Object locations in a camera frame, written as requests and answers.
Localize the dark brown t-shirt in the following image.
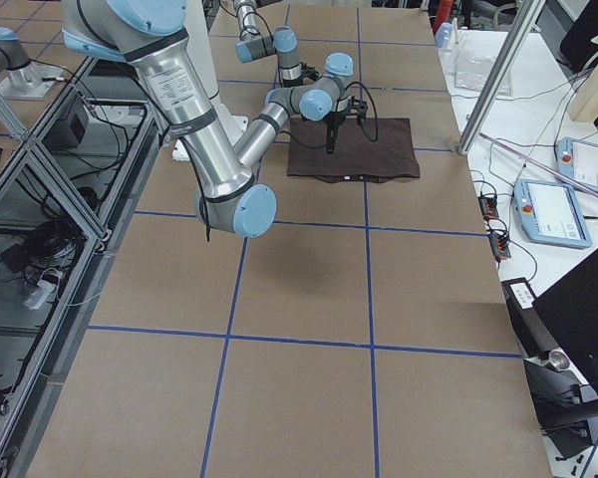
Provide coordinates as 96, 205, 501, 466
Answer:
286, 119, 421, 183

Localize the aluminium frame post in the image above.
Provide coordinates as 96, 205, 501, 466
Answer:
456, 0, 546, 155

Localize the reacher grabber stick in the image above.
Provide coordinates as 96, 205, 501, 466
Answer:
478, 132, 598, 199

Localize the far teach pendant tablet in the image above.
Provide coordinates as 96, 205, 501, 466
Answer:
556, 137, 598, 192

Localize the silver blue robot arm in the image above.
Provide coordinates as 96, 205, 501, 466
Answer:
232, 0, 319, 87
62, 1, 362, 237

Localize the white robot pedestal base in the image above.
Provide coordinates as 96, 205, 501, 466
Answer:
184, 0, 248, 146

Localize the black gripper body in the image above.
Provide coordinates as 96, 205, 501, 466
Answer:
299, 62, 320, 83
324, 96, 368, 130

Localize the aluminium frame rack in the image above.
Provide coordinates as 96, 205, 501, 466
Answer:
0, 60, 159, 477

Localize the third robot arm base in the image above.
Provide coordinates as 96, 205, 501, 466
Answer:
0, 27, 64, 100

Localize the near teach pendant tablet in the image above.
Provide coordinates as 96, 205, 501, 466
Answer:
513, 179, 592, 249

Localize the black monitor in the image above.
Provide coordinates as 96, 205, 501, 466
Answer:
534, 248, 598, 373

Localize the teach pendant tablet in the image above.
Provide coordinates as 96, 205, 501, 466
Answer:
556, 137, 598, 192
513, 179, 592, 249

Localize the clear plastic sheet board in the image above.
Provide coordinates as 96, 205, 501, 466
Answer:
452, 39, 502, 92

